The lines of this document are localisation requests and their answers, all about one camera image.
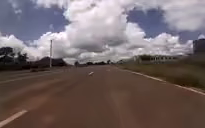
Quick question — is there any distant tree line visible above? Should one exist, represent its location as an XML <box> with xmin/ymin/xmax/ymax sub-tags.
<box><xmin>73</xmin><ymin>59</ymin><xmax>113</xmax><ymax>67</ymax></box>

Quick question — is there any reddish brown asphalt road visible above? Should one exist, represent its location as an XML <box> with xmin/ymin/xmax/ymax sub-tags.
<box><xmin>0</xmin><ymin>64</ymin><xmax>205</xmax><ymax>128</ymax></box>

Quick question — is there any grey utility pole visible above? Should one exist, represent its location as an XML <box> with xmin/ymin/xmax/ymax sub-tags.
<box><xmin>49</xmin><ymin>39</ymin><xmax>54</xmax><ymax>69</ymax></box>

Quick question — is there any long low pale building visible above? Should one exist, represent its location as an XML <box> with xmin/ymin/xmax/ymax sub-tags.
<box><xmin>133</xmin><ymin>54</ymin><xmax>184</xmax><ymax>64</ymax></box>

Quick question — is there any white solid edge line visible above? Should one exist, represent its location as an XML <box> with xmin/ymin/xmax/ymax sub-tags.
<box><xmin>118</xmin><ymin>67</ymin><xmax>205</xmax><ymax>100</ymax></box>

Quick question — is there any dry grass verge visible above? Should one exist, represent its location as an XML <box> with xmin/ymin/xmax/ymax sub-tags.
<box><xmin>116</xmin><ymin>56</ymin><xmax>205</xmax><ymax>94</ymax></box>

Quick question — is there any dirt and grass roadside strip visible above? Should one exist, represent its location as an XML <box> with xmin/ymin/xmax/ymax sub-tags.
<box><xmin>0</xmin><ymin>66</ymin><xmax>69</xmax><ymax>81</ymax></box>

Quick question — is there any row of dark trees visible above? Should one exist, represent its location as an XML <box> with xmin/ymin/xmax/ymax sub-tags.
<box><xmin>0</xmin><ymin>46</ymin><xmax>68</xmax><ymax>74</ymax></box>

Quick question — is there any dark tower building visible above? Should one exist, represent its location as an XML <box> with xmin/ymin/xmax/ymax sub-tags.
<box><xmin>192</xmin><ymin>37</ymin><xmax>205</xmax><ymax>56</ymax></box>

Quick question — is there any white dashed lane line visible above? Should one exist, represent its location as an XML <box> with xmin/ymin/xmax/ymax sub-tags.
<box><xmin>0</xmin><ymin>70</ymin><xmax>95</xmax><ymax>128</ymax></box>

